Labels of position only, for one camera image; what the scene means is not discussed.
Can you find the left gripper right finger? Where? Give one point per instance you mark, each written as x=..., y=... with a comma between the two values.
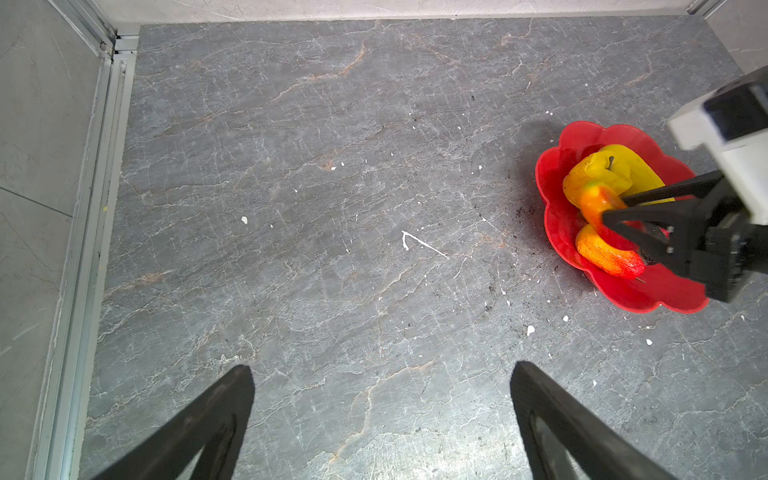
x=558, y=431

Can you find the red orange mango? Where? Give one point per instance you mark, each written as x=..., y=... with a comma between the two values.
x=623, y=264
x=594, y=199

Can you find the red flower-shaped fruit bowl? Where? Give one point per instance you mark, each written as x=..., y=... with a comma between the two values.
x=657, y=286

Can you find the long yellow fake fruit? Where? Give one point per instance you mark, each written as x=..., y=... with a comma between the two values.
x=633, y=174

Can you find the yellow fake apple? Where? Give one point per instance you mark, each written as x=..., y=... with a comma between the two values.
x=603, y=167

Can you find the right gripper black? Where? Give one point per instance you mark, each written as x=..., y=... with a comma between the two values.
x=707, y=237

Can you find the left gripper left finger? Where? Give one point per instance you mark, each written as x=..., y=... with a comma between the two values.
x=208, y=432

